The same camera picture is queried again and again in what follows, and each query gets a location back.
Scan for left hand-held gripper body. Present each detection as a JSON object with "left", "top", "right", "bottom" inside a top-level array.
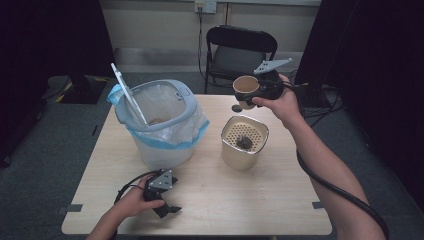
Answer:
[{"left": 143, "top": 169, "right": 179, "bottom": 208}]

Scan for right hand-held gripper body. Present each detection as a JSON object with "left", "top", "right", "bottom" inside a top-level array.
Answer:
[{"left": 252, "top": 57, "right": 294, "bottom": 101}]

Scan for brown paper cup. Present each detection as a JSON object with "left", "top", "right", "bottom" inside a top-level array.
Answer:
[{"left": 232, "top": 75, "right": 261, "bottom": 111}]

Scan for white grey lidded trash can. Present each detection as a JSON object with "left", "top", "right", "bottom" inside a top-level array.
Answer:
[{"left": 110, "top": 62, "right": 198, "bottom": 171}]

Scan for dark wet tea leaves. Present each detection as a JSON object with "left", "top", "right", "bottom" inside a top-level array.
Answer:
[{"left": 235, "top": 134, "right": 254, "bottom": 150}]

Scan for beige strainer bucket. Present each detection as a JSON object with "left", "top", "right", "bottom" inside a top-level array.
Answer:
[{"left": 220, "top": 114, "right": 270, "bottom": 172}]

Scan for person's right hand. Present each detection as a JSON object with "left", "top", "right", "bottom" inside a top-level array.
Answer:
[{"left": 251, "top": 73, "right": 303, "bottom": 130}]

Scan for person's left hand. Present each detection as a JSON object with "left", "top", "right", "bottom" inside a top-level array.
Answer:
[{"left": 117, "top": 174, "right": 166, "bottom": 220}]

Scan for black folding chair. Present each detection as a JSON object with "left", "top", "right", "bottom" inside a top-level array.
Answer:
[{"left": 203, "top": 24, "right": 279, "bottom": 97}]

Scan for translucent blue-edged trash bag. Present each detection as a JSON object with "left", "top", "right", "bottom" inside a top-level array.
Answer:
[{"left": 107, "top": 82, "right": 211, "bottom": 150}]

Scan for dark curtain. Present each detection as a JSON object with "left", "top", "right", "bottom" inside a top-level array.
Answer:
[
  {"left": 0, "top": 0, "right": 120, "bottom": 168},
  {"left": 294, "top": 0, "right": 424, "bottom": 212}
]

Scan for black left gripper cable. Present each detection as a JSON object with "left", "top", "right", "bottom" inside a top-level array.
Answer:
[{"left": 113, "top": 169, "right": 162, "bottom": 205}]

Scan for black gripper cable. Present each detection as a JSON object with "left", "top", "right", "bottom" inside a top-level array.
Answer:
[
  {"left": 113, "top": 169, "right": 162, "bottom": 205},
  {"left": 281, "top": 81, "right": 391, "bottom": 240}
]

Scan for black floor cables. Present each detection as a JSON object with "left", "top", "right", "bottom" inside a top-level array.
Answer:
[{"left": 299, "top": 94, "right": 345, "bottom": 138}]

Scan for white wall socket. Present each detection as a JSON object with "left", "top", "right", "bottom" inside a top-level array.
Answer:
[{"left": 194, "top": 0, "right": 218, "bottom": 15}]

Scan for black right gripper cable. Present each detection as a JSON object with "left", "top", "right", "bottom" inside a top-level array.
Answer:
[{"left": 281, "top": 81, "right": 391, "bottom": 240}]

